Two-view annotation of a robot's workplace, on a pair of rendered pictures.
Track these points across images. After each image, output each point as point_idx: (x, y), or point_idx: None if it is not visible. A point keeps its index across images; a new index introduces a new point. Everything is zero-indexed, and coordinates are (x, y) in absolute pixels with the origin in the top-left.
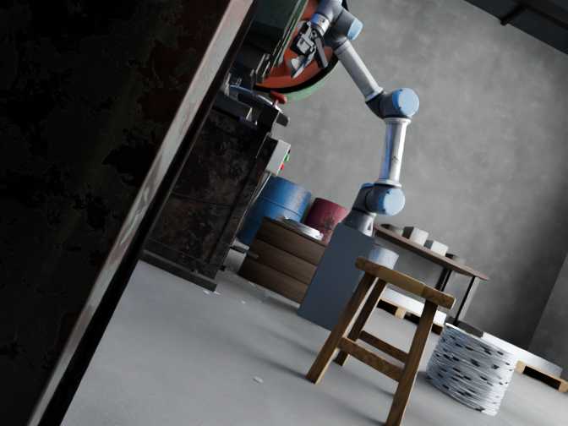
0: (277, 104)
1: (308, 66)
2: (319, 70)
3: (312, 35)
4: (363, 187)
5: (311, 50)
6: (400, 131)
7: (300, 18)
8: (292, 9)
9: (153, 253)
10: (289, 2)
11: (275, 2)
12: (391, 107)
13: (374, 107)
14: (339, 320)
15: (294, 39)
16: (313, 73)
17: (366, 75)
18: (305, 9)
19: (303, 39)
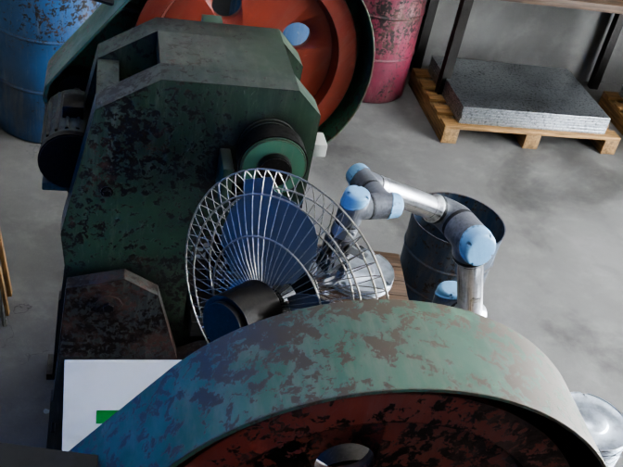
0: None
1: (320, 102)
2: (339, 102)
3: (340, 246)
4: (438, 296)
5: (345, 263)
6: (476, 274)
7: (285, 26)
8: (301, 200)
9: None
10: (295, 194)
11: None
12: (461, 257)
13: (437, 227)
14: None
15: (319, 256)
16: (330, 110)
17: (419, 207)
18: (289, 10)
19: (333, 263)
